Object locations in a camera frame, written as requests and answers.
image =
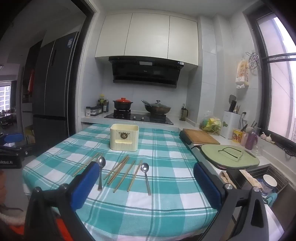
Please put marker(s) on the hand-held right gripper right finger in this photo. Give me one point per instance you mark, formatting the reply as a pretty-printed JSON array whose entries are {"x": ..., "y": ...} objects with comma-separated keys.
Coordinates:
[{"x": 207, "y": 187}]

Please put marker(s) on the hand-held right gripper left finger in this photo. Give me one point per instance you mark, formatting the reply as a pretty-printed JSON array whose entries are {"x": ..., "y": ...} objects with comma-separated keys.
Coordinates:
[{"x": 85, "y": 185}]

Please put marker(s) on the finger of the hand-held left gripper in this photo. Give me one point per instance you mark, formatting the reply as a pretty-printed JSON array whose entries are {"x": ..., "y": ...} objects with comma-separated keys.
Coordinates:
[
  {"x": 16, "y": 151},
  {"x": 13, "y": 138}
]

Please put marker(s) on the wooden chopstick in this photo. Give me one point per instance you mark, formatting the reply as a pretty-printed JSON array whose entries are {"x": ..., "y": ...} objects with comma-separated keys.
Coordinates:
[
  {"x": 124, "y": 176},
  {"x": 98, "y": 157},
  {"x": 79, "y": 170},
  {"x": 118, "y": 172},
  {"x": 115, "y": 168},
  {"x": 119, "y": 168},
  {"x": 134, "y": 176}
]

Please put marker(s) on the stainless steel spoon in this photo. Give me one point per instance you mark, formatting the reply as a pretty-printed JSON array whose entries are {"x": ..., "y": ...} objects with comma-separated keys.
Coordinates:
[
  {"x": 144, "y": 167},
  {"x": 101, "y": 162}
]

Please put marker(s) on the pair of bamboo chopsticks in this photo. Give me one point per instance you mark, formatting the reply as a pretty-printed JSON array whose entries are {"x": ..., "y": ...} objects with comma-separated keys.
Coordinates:
[{"x": 120, "y": 162}]

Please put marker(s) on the cream utensil holder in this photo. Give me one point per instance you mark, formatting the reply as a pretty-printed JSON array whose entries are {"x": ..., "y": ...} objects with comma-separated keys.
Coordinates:
[{"x": 124, "y": 139}]

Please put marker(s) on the cardboard box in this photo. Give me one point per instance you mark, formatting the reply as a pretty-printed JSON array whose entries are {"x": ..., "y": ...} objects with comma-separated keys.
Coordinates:
[{"x": 29, "y": 135}]

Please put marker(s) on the beige dishcloth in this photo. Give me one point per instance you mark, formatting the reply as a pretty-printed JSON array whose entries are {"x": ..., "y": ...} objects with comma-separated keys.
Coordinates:
[{"x": 227, "y": 179}]

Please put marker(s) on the green electric griddle lid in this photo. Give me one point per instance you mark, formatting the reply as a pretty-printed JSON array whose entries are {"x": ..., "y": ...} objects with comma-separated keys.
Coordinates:
[{"x": 215, "y": 155}]

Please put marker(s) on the teal checked tablecloth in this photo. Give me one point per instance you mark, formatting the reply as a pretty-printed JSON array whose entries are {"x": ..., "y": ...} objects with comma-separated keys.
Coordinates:
[{"x": 161, "y": 208}]

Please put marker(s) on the wooden cutting board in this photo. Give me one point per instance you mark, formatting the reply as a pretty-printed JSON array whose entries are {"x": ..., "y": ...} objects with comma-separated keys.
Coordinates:
[{"x": 201, "y": 136}]

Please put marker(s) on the black rounded tray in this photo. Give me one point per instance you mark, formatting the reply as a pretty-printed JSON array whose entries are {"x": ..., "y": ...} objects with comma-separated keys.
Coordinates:
[{"x": 185, "y": 138}]

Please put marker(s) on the yellow printed mug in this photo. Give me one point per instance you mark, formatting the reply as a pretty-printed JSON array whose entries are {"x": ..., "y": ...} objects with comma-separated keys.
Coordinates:
[{"x": 237, "y": 138}]

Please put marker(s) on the dark grey refrigerator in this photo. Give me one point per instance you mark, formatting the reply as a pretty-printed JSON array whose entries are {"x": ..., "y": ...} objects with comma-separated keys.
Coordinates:
[{"x": 53, "y": 92}]

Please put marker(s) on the pink cup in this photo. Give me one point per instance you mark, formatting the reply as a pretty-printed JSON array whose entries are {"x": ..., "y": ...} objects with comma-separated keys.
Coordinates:
[{"x": 244, "y": 140}]

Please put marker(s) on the clear glass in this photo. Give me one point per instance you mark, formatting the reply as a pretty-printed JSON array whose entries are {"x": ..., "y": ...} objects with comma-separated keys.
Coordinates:
[{"x": 257, "y": 150}]

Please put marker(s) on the blue and white bowl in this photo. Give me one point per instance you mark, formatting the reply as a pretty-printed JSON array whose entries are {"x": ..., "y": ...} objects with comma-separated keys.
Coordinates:
[{"x": 269, "y": 183}]

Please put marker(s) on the bag of colourful sponges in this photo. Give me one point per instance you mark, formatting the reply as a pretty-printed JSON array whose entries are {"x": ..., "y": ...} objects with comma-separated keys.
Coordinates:
[{"x": 210, "y": 124}]

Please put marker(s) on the purple bottle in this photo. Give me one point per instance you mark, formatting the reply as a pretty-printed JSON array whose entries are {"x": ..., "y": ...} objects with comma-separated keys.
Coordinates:
[{"x": 251, "y": 141}]

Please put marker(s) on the white knife holder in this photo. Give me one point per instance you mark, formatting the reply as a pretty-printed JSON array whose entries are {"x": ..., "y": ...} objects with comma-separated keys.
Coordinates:
[{"x": 231, "y": 127}]

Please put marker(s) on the teal cloth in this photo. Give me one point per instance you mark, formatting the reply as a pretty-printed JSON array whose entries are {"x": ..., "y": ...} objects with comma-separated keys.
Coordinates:
[{"x": 271, "y": 200}]

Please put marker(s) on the white label spice jar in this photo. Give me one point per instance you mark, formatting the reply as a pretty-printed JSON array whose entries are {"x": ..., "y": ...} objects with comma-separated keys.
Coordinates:
[{"x": 88, "y": 112}]

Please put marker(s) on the dark kitchen sink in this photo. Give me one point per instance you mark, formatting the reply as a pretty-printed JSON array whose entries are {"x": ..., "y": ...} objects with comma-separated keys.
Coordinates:
[{"x": 281, "y": 182}]

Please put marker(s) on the dark water bottle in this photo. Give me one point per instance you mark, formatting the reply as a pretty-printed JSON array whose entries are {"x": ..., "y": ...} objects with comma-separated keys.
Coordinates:
[{"x": 183, "y": 113}]

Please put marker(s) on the garlic bulbs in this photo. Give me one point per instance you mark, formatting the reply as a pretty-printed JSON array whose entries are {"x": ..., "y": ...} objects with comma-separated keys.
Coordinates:
[{"x": 267, "y": 138}]

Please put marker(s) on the dark sauce bottle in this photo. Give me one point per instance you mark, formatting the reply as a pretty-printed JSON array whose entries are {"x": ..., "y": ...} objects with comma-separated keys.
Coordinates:
[{"x": 106, "y": 106}]

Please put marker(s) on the yellow cap sauce bottle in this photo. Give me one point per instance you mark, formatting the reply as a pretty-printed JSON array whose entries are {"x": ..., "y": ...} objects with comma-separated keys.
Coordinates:
[{"x": 101, "y": 102}]

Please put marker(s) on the black glass gas stove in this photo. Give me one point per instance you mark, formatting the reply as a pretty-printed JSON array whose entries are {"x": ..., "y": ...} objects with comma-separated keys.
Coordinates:
[{"x": 138, "y": 117}]

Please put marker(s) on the black clay pot red lid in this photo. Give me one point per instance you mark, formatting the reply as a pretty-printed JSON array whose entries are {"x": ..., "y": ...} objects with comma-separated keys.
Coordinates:
[{"x": 122, "y": 104}]

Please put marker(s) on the black spatula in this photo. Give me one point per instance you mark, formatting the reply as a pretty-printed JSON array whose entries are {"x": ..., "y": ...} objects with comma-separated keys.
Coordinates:
[{"x": 232, "y": 99}]

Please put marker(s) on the wok with glass lid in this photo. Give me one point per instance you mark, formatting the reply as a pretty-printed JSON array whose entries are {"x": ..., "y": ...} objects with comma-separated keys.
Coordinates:
[{"x": 158, "y": 108}]

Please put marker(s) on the hanging printed bag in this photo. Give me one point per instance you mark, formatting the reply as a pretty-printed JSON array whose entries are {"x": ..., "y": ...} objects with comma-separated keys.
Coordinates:
[{"x": 242, "y": 73}]

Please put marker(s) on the black range hood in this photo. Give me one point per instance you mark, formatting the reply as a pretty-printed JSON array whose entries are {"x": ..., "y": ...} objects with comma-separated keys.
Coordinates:
[{"x": 145, "y": 71}]

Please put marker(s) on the wall socket with plug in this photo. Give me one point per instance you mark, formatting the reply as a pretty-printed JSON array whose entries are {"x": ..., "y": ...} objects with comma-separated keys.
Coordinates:
[{"x": 244, "y": 115}]

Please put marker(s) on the black window frame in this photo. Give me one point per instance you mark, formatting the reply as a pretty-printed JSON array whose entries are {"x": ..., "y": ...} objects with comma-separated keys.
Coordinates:
[{"x": 266, "y": 76}]

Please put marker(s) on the white wall cabinet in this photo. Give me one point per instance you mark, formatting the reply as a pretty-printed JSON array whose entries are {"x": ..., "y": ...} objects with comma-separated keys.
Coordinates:
[{"x": 148, "y": 34}]

